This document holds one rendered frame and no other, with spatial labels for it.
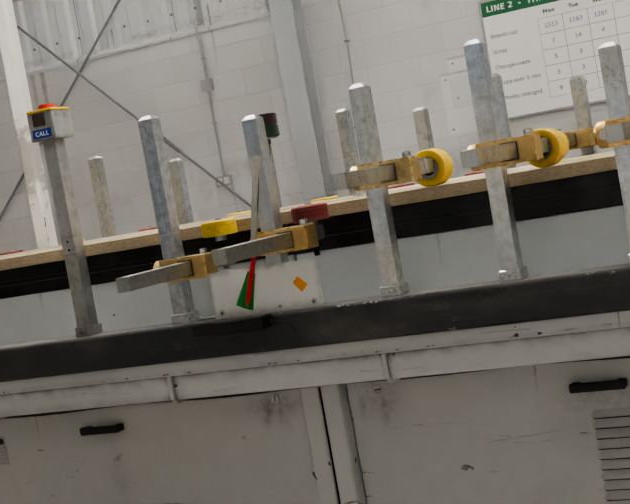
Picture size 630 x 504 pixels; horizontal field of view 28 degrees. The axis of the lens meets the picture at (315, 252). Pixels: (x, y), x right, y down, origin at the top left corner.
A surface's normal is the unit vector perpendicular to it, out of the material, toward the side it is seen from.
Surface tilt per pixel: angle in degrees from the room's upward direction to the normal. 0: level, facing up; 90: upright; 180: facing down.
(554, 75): 90
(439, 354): 90
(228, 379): 90
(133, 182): 90
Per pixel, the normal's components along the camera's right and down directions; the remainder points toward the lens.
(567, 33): -0.42, 0.12
